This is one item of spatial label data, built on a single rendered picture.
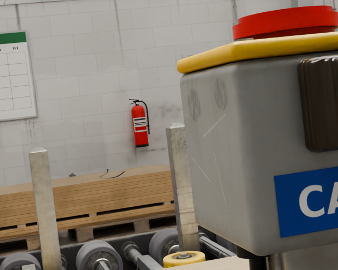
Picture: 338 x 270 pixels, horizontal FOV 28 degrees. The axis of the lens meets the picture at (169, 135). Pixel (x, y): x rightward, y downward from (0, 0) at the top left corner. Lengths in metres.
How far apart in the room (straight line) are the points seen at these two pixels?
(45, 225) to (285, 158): 1.12
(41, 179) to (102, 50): 6.22
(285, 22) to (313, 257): 0.08
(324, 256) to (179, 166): 1.12
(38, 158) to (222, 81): 1.10
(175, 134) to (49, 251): 0.34
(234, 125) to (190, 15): 7.55
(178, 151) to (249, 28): 1.12
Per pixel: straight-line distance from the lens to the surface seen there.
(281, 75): 0.22
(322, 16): 0.24
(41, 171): 1.31
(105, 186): 6.19
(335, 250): 0.25
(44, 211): 1.32
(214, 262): 1.25
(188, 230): 1.38
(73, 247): 1.87
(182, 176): 1.36
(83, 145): 7.44
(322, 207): 0.23
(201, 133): 0.25
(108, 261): 1.74
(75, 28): 7.49
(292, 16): 0.24
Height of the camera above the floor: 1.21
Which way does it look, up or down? 3 degrees down
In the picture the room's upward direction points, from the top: 7 degrees counter-clockwise
